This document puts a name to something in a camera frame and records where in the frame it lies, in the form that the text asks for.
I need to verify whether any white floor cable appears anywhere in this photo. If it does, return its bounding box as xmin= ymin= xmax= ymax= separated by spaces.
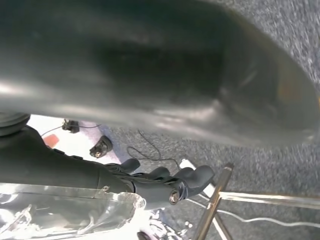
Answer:
xmin=186 ymin=198 xmax=320 ymax=229

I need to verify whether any black floor cable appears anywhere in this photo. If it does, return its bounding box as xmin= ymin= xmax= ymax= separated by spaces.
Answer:
xmin=126 ymin=129 xmax=181 ymax=170

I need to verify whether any red floor sticker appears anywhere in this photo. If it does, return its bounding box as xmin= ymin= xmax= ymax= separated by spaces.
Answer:
xmin=42 ymin=134 xmax=60 ymax=149

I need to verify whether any steel workbench table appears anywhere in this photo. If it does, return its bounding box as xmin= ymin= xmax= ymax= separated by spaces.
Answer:
xmin=192 ymin=162 xmax=320 ymax=240

